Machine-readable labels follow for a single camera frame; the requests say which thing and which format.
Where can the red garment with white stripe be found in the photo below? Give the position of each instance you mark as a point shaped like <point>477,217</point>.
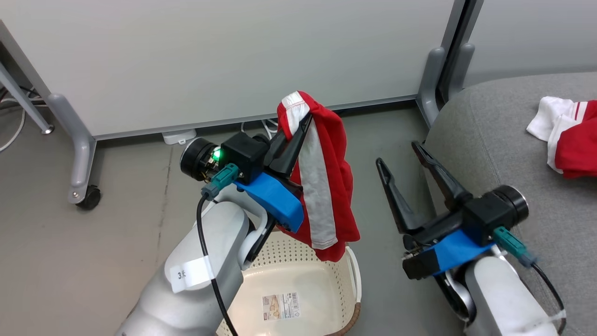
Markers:
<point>329,177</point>

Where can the grey metal stand leg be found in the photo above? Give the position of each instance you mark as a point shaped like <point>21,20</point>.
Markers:
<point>25,100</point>

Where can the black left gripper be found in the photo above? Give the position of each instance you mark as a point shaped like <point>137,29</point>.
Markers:
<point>242,151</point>

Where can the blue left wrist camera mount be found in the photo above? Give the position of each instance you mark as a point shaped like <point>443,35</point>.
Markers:
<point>273,198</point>

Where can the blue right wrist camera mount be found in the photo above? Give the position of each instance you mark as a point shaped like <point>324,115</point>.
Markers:
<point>452,254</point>

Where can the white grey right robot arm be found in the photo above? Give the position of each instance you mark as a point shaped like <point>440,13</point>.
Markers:
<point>499,298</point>

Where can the grey fabric sofa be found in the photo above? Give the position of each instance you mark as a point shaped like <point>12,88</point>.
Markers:
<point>513,140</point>

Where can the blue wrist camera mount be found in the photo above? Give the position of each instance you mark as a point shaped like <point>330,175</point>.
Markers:
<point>452,254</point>
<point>273,198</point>

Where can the red and white garment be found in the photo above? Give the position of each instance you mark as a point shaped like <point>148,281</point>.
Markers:
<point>576,140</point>

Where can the grey partition foot with caster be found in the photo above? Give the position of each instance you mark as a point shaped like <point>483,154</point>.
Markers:
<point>79,149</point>

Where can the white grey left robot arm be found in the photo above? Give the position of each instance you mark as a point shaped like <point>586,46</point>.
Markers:
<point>158,312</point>

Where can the paper sticker label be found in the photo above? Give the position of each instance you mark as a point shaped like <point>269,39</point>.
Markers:
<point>281,306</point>

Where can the wide white partition panel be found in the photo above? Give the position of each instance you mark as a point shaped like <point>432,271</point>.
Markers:
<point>233,60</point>

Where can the white tape label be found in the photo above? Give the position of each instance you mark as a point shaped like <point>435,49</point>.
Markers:
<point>191,274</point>

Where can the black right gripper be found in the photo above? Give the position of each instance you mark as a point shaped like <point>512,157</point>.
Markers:
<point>485,214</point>

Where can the narrow white partition panel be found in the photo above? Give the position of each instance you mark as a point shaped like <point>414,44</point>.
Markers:
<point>531,37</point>

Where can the beige perforated laundry basket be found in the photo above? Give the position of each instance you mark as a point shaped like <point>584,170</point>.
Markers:
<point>280,275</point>

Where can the white power strip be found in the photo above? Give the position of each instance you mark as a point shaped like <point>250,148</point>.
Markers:
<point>179,136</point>

